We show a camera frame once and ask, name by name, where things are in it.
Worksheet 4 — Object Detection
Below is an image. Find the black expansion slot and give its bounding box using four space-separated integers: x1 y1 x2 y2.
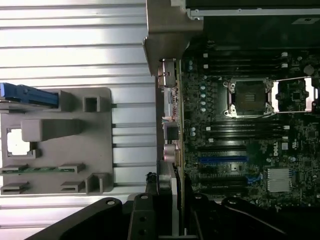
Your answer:
199 145 248 153
199 174 248 184
199 187 248 197

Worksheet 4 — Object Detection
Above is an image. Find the silver chipset heatsink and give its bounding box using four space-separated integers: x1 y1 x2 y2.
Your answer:
266 167 293 193

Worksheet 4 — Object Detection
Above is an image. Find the blue expansion slot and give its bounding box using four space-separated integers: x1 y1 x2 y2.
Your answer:
198 156 248 166

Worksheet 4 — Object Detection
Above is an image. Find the green RAM stick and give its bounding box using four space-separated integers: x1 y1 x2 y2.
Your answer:
0 166 77 174

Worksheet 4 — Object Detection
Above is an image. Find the green motherboard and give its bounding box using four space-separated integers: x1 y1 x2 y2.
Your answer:
181 48 320 209

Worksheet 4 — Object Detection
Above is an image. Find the gray parts rack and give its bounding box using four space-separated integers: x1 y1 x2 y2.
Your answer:
0 87 112 196

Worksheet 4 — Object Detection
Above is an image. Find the silver CPU chip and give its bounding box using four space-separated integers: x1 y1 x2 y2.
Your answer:
6 130 32 156

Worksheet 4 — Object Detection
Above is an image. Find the CPU socket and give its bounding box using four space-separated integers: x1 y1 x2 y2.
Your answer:
223 76 274 119

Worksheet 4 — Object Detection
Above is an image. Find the metal socket cover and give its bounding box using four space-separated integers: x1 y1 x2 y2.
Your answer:
271 76 320 115

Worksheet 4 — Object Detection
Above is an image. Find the disk in blue carrier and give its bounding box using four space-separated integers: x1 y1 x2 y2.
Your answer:
0 82 61 110

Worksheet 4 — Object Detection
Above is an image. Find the silver open PC case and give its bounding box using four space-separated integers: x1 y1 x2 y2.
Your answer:
186 0 320 51

